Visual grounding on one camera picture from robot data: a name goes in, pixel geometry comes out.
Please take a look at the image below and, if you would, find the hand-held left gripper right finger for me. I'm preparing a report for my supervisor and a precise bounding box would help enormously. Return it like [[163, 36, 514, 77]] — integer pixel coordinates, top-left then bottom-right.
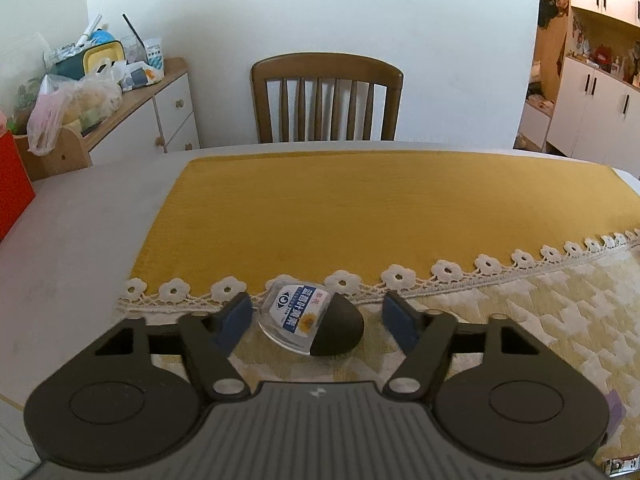
[[382, 290, 547, 403]]

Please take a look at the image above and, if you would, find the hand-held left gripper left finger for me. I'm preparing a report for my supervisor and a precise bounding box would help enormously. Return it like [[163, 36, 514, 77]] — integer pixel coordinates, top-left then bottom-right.
[[94, 292, 253, 403]]

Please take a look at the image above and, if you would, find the clear case with black cap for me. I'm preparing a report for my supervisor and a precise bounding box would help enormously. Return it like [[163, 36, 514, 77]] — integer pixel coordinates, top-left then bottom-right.
[[258, 282, 365, 359]]

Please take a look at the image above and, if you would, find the yellow tablecloth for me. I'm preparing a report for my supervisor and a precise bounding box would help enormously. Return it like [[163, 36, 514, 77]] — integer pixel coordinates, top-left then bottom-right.
[[129, 150, 640, 291]]

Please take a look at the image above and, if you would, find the cream patterned lace mat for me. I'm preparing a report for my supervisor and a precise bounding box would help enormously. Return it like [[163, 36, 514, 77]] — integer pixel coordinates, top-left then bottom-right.
[[116, 229, 640, 466]]

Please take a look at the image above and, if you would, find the white wooden sideboard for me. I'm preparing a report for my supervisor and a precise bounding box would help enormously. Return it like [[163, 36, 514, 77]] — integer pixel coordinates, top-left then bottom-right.
[[80, 57, 202, 165]]

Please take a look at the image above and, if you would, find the brown wooden chair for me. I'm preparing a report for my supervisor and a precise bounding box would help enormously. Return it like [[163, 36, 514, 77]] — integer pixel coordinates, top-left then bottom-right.
[[250, 52, 405, 144]]

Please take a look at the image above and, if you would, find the light wooden rack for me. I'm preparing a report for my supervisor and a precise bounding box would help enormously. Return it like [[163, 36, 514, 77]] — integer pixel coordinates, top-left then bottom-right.
[[14, 127, 93, 183]]

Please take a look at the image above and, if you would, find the red cardboard box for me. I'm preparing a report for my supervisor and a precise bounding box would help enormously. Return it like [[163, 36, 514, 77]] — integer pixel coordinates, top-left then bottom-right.
[[0, 129, 37, 243]]

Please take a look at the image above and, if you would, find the clear plastic bag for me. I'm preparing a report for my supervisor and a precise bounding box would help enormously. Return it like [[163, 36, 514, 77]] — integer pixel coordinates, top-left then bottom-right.
[[26, 67, 124, 157]]

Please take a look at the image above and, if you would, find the blue and white carton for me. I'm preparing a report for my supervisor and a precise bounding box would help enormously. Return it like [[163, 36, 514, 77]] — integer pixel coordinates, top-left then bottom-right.
[[144, 37, 166, 72]]

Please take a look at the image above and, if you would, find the white floor cabinet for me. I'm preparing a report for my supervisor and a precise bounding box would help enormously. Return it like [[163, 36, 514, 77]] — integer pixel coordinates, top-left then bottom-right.
[[546, 55, 640, 181]]

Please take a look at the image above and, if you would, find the teal and yellow box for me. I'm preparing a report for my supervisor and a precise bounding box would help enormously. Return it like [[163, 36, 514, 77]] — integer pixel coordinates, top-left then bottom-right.
[[54, 30, 126, 81]]

